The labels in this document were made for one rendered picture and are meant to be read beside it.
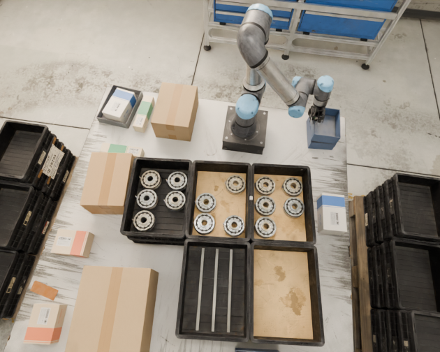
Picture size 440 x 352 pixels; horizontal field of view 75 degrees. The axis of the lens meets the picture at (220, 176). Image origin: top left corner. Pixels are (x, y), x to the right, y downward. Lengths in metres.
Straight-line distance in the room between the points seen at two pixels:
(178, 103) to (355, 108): 1.89
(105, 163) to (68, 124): 1.41
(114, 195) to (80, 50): 2.29
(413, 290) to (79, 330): 1.84
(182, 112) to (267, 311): 1.14
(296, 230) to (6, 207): 1.87
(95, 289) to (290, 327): 0.86
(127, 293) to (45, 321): 0.42
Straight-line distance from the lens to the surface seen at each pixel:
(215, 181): 1.52
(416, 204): 2.25
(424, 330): 2.09
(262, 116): 1.78
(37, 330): 1.67
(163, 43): 3.43
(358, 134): 2.95
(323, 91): 1.51
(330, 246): 1.67
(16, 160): 2.37
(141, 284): 1.38
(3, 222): 2.37
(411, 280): 2.22
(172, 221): 1.47
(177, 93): 1.81
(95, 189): 1.60
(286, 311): 1.44
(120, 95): 1.96
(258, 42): 1.25
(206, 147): 1.77
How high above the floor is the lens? 2.24
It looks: 66 degrees down
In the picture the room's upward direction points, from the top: 2 degrees clockwise
